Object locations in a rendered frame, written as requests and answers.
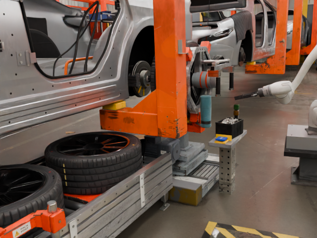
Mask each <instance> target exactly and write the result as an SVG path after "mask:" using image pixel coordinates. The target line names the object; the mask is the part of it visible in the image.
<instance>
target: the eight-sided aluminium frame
mask: <svg viewBox="0 0 317 238"><path fill-rule="evenodd" d="M190 49H191V51H192V53H193V57H192V60H191V61H186V92H187V109H188V111H189V112H190V113H193V114H197V113H199V112H200V104H199V105H197V106H196V105H195V103H194V101H193V99H192V97H191V87H190V71H191V68H192V64H193V62H194V59H195V56H196V53H197V52H200V51H201V52H203V51H204V59H205V60H211V58H210V55H209V52H208V49H207V47H206V46H199V47H190ZM204 65H205V71H208V70H209V69H210V70H211V66H208V64H204ZM212 90H213V89H211V88H205V89H204V92H203V95H211V92H212ZM207 93H208V94H207Z"/></svg>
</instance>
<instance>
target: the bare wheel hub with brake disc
mask: <svg viewBox="0 0 317 238"><path fill-rule="evenodd" d="M150 70H151V67H150V65H149V64H148V62H146V61H139V62H137V63H136V64H135V66H134V68H133V71H132V76H134V75H135V74H136V73H139V74H140V79H139V82H140V83H141V86H142V87H141V90H140V92H139V93H138V91H139V88H136V87H133V90H134V92H135V93H136V94H137V95H138V96H146V95H147V94H148V93H149V92H150V82H149V83H148V82H147V81H146V77H147V76H150ZM147 85H149V86H147ZM143 88H144V95H143Z"/></svg>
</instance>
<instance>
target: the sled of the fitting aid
mask: <svg viewBox="0 0 317 238"><path fill-rule="evenodd" d="M207 158H208V150H207V149H203V150H201V151H200V152H199V153H198V154H196V155H195V156H194V157H192V158H191V159H190V160H189V161H180V160H176V161H175V163H174V164H173V165H172V174H175V175H180V176H187V175H188V174H189V173H190V172H191V171H193V170H194V169H195V168H196V167H197V166H198V165H200V164H201V163H202V162H203V161H204V160H205V159H207Z"/></svg>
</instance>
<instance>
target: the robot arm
mask: <svg viewBox="0 0 317 238"><path fill-rule="evenodd" d="M316 59H317V45H316V46H315V47H314V49H313V50H312V51H311V53H310V54H309V55H308V56H307V58H306V60H305V61H304V63H303V65H302V67H301V68H300V70H299V72H298V74H297V76H296V78H295V79H294V81H293V82H292V83H291V82H290V81H279V82H275V83H273V84H271V85H266V86H263V87H262V88H258V91H257V92H256V91H254V92H251V93H247V94H244V95H243V94H242V95H239V96H235V97H234V99H235V100H239V99H244V98H249V97H256V96H258V95H259V97H269V96H273V95H274V96H275V97H276V99H277V100H278V101H279V102H280V103H281V104H288V103H289V102H290V101H291V99H292V97H293V95H294V91H295V89H296V88H297V87H298V86H299V84H300V83H301V81H302V80H303V78H304V76H305V75H306V73H307V72H308V70H309V68H310V67H311V65H312V64H313V62H314V61H315V60H316ZM305 130H306V132H307V133H308V135H310V136H311V135H315V136H317V100H314V101H313V102H312V104H311V106H310V109H309V126H308V128H305Z"/></svg>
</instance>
